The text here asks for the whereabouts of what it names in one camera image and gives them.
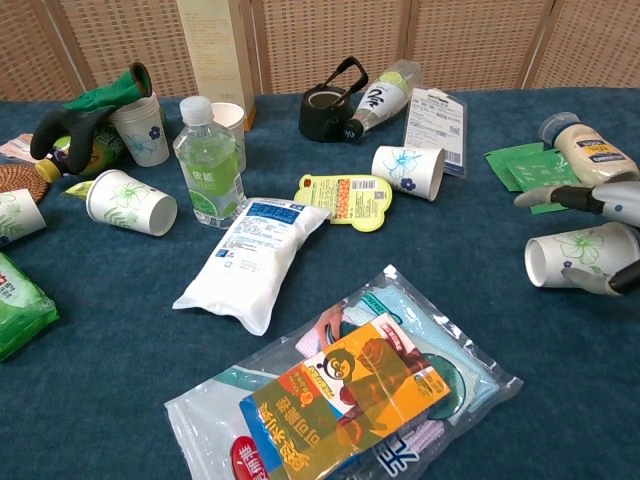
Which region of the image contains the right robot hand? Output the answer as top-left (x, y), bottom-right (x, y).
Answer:
top-left (513, 180), bottom-right (640, 298)

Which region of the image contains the paper cup with green leaf print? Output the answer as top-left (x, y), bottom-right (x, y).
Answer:
top-left (524, 221), bottom-right (640, 289)

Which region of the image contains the paper cup with blue flower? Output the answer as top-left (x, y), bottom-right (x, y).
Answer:
top-left (370, 144), bottom-right (447, 203)

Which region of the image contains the plain white paper cup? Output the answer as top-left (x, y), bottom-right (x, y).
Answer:
top-left (210, 101), bottom-right (247, 154)

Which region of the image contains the paper cup with green flower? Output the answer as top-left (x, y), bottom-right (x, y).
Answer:
top-left (85, 169), bottom-right (179, 238)

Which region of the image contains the paper cup with green leaves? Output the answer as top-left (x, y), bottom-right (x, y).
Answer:
top-left (0, 188), bottom-right (48, 249)

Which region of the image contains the mayonnaise squeeze bottle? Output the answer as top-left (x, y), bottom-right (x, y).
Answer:
top-left (538, 111), bottom-right (640, 187)

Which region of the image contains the green tea sachet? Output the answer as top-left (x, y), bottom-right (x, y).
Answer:
top-left (483, 142), bottom-right (546, 193)
top-left (506, 148), bottom-right (584, 216)

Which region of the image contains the clear blister pack blue label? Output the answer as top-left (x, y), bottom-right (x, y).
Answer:
top-left (403, 87), bottom-right (469, 179)

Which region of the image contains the woven rattan folding screen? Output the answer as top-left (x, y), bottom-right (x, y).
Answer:
top-left (0, 0), bottom-right (640, 102)

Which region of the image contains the clear bag of cleaning cloths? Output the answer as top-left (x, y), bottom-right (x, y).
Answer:
top-left (164, 264), bottom-right (524, 480)

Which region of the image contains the yellow-green product tag card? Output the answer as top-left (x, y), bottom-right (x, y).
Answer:
top-left (293, 172), bottom-right (394, 234)

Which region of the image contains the orange and blue carton box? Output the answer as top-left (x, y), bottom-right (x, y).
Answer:
top-left (238, 313), bottom-right (453, 480)

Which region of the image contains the white pouch with blue label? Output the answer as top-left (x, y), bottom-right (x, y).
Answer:
top-left (171, 197), bottom-right (332, 337)

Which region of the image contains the clear water bottle green label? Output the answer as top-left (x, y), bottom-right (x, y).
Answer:
top-left (172, 95), bottom-right (247, 230)

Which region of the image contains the tall cream cardboard box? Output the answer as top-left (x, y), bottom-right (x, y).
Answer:
top-left (175, 0), bottom-right (258, 133)

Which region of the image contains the stacked paper cups blue flower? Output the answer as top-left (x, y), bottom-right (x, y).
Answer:
top-left (110, 91), bottom-right (172, 168)

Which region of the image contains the green tea bottle yellow cap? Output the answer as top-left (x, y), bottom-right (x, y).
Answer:
top-left (34, 123), bottom-right (127, 184)

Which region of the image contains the blue table cloth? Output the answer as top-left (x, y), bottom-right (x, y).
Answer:
top-left (0, 87), bottom-right (640, 480)

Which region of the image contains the small yellow-green sachet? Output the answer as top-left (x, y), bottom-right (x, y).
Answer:
top-left (60, 179), bottom-right (96, 202)

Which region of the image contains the green and black work glove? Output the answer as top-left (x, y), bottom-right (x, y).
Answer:
top-left (29, 61), bottom-right (154, 177)

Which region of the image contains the round rattan coaster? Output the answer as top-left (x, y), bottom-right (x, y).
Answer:
top-left (0, 163), bottom-right (51, 205)

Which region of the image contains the pink and white packet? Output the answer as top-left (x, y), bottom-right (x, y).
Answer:
top-left (0, 132), bottom-right (37, 164)

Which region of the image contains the green wet wipes pack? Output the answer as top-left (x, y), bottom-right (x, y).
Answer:
top-left (0, 251), bottom-right (61, 363)

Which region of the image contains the black lid with carry handle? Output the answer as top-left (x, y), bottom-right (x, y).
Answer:
top-left (298, 56), bottom-right (370, 142)

